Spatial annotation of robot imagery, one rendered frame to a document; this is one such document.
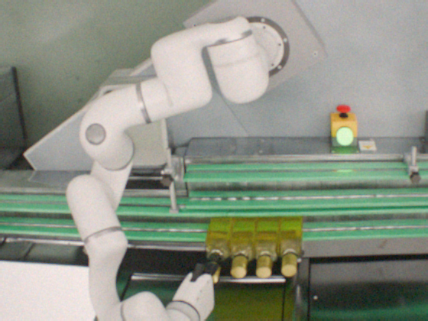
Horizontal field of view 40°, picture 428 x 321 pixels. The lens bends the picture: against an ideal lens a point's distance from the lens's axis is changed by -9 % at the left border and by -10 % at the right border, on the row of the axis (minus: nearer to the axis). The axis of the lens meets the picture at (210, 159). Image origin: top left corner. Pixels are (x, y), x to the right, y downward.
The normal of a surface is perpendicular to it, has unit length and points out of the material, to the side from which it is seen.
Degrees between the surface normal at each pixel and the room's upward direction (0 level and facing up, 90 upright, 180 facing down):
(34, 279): 90
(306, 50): 5
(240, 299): 90
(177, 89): 1
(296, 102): 0
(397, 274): 90
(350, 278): 89
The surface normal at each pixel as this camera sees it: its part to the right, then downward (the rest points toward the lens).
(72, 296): -0.07, -0.91
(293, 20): -0.20, 0.38
